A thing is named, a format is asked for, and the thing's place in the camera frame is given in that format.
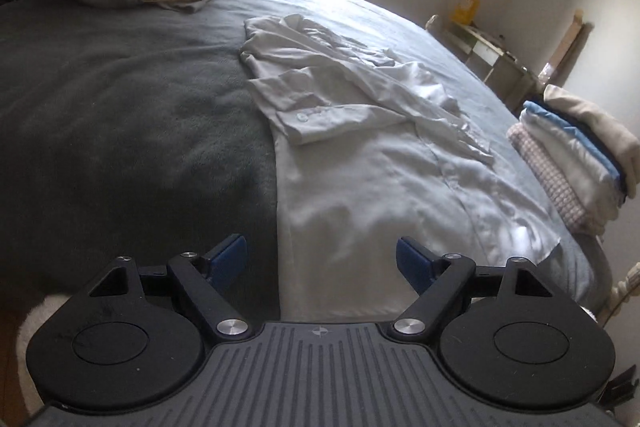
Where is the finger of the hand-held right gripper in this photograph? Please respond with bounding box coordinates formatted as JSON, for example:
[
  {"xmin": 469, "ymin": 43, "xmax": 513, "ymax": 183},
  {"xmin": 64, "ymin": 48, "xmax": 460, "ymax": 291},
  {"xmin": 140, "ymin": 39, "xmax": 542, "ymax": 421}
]
[{"xmin": 597, "ymin": 366, "xmax": 640, "ymax": 414}]

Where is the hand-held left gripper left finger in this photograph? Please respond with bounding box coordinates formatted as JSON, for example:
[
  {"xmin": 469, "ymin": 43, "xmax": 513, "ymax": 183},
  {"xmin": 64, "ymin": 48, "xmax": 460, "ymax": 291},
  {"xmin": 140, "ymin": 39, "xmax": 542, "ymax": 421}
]
[{"xmin": 86, "ymin": 234, "xmax": 249, "ymax": 342}]

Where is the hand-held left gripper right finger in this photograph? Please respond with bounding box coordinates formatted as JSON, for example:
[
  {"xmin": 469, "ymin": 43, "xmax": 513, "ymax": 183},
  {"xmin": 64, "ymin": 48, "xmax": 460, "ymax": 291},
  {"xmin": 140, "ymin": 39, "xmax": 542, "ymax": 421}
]
[{"xmin": 395, "ymin": 236, "xmax": 557, "ymax": 342}]

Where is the white shirt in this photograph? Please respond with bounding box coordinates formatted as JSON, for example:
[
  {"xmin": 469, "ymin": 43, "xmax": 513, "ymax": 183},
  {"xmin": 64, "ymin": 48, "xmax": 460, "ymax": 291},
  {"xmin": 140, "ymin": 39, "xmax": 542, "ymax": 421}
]
[{"xmin": 239, "ymin": 13, "xmax": 562, "ymax": 324}]

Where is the cream bedpost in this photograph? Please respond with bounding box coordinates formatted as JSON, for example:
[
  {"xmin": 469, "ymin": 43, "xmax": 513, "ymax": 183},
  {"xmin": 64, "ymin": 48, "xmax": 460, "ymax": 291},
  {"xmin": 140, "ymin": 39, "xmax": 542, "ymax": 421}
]
[{"xmin": 596, "ymin": 261, "xmax": 640, "ymax": 329}]

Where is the cream folded garment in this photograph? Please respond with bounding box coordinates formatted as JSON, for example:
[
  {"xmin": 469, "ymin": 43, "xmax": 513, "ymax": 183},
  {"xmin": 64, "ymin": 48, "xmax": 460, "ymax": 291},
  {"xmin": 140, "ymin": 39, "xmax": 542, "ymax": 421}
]
[{"xmin": 517, "ymin": 122, "xmax": 618, "ymax": 223}]

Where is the grey bed blanket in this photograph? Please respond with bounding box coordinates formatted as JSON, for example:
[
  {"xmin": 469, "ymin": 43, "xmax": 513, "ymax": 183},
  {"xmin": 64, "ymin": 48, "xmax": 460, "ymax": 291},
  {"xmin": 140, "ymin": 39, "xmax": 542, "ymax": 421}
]
[{"xmin": 0, "ymin": 0, "xmax": 613, "ymax": 323}]

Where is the white folded garment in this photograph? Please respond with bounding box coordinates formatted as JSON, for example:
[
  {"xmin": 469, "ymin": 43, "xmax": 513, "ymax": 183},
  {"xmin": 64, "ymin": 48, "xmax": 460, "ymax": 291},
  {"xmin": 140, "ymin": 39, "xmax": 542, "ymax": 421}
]
[{"xmin": 519, "ymin": 108, "xmax": 622, "ymax": 208}]

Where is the white fluffy garment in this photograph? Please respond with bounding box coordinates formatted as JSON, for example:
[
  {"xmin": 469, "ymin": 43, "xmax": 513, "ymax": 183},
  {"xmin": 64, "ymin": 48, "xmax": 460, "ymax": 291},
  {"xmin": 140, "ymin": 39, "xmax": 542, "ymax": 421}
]
[{"xmin": 15, "ymin": 291, "xmax": 68, "ymax": 414}]

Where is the blue folded garment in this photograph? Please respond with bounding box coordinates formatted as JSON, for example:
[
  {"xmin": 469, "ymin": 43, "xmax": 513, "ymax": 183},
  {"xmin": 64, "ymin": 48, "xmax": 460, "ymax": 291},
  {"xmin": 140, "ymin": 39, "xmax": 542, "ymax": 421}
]
[{"xmin": 522, "ymin": 100, "xmax": 627, "ymax": 194}]

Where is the white bedside desk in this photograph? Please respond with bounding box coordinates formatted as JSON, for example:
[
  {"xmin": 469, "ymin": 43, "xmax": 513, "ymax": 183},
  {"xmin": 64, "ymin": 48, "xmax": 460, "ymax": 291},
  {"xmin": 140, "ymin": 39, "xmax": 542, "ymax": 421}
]
[{"xmin": 425, "ymin": 13, "xmax": 542, "ymax": 108}]

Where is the navy folded garment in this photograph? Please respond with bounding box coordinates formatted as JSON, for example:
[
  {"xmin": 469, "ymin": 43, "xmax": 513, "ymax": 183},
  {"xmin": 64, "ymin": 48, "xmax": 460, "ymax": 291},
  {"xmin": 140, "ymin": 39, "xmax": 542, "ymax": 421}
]
[{"xmin": 539, "ymin": 103, "xmax": 637, "ymax": 198}]

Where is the beige folded garment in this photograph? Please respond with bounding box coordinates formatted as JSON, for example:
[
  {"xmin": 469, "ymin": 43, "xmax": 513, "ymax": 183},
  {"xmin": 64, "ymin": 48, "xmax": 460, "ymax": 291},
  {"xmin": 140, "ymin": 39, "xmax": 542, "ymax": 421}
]
[{"xmin": 542, "ymin": 83, "xmax": 640, "ymax": 201}]

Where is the yellow box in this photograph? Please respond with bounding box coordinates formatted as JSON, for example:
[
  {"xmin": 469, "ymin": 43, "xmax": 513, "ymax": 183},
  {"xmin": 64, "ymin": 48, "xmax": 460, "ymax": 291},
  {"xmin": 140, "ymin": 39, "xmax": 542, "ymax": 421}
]
[{"xmin": 451, "ymin": 0, "xmax": 482, "ymax": 26}]

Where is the long cardboard box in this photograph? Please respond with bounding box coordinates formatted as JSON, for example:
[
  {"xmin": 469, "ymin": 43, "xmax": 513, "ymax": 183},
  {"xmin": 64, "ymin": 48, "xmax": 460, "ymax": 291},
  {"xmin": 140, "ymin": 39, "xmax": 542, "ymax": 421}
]
[{"xmin": 549, "ymin": 9, "xmax": 594, "ymax": 84}]

